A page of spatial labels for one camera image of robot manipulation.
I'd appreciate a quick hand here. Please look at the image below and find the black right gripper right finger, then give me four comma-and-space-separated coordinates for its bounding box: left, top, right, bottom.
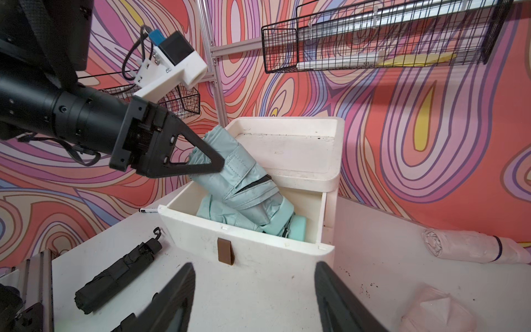
314, 261, 387, 332

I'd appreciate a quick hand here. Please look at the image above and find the black white marker pen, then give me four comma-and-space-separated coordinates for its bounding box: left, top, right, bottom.
139, 207, 158, 214

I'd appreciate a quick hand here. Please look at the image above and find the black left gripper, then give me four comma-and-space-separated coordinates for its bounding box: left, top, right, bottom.
109, 96, 225, 178

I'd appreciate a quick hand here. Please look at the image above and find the black umbrella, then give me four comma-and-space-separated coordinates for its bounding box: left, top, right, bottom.
75, 227, 163, 315

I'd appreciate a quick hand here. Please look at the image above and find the white top drawer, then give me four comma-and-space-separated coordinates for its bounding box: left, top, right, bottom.
158, 182, 337, 271

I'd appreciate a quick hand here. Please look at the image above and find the aluminium frame post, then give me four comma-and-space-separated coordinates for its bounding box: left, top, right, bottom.
196, 0, 229, 127

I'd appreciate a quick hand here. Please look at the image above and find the white drawer cabinet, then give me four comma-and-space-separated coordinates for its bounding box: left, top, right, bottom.
226, 117, 345, 245

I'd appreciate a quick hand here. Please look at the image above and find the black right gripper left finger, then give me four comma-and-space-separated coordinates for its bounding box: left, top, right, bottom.
114, 262, 196, 332

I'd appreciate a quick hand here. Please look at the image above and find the black wire basket back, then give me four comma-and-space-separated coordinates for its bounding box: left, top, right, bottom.
261, 1, 512, 73

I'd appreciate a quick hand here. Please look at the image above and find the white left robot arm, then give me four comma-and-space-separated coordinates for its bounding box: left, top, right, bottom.
1, 1, 225, 178

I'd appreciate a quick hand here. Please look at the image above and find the black wire basket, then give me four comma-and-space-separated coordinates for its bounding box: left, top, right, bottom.
78, 71, 201, 120
261, 1, 512, 73

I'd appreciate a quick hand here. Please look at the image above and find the black wire basket left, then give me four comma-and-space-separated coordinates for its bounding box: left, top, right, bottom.
78, 71, 201, 120

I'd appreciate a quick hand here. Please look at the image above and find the brown upper drawer pull tab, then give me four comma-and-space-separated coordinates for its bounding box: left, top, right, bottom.
217, 238, 235, 266

